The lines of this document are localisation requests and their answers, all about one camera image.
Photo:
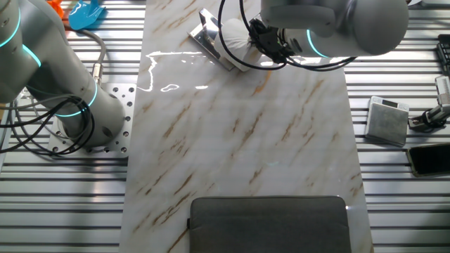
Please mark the blue toy shovel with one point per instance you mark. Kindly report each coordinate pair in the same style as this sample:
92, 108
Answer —
84, 15

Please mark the silver digital scale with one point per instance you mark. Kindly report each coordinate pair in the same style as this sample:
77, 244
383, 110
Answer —
386, 123

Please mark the shiny metal paper shelf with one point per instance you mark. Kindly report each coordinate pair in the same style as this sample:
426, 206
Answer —
204, 35

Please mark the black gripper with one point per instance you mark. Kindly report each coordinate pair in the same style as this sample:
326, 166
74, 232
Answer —
278, 44

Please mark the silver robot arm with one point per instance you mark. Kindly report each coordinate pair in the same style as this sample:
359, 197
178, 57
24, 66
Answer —
52, 77

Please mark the black smartphone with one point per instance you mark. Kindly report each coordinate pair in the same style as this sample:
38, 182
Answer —
430, 160

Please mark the orange toy shovel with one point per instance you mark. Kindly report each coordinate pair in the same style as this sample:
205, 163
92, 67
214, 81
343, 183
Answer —
56, 7

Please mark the marble pattern board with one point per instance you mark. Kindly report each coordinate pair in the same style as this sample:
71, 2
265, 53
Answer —
228, 140

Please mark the white toilet paper roll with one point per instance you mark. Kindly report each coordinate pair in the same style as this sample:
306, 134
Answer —
233, 40

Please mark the grey fabric sleeve pad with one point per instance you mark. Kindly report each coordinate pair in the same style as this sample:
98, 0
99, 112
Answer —
270, 228

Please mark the black keyboard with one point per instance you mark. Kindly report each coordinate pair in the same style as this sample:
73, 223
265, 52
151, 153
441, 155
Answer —
444, 52

